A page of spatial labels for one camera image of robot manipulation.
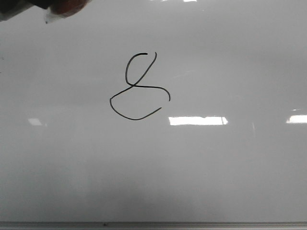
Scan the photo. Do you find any white whiteboard with aluminium frame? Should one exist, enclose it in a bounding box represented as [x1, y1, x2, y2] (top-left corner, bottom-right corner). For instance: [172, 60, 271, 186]
[0, 0, 307, 230]

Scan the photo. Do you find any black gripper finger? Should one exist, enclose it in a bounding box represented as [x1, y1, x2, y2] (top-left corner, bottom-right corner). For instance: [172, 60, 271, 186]
[0, 0, 55, 22]

